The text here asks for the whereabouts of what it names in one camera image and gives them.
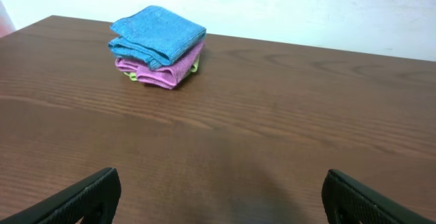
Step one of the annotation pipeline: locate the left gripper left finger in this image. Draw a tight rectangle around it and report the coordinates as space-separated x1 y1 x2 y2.
1 167 121 224

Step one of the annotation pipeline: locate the green folded cloth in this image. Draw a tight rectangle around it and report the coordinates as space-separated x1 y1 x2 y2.
115 57 200 86

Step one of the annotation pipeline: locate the blue microfiber cloth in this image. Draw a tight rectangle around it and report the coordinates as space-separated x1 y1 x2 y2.
108 5 206 70

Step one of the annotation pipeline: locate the purple folded cloth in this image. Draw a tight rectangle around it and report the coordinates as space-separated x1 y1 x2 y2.
114 41 204 90

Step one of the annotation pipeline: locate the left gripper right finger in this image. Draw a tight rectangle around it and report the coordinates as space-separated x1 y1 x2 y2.
322 169 435 224

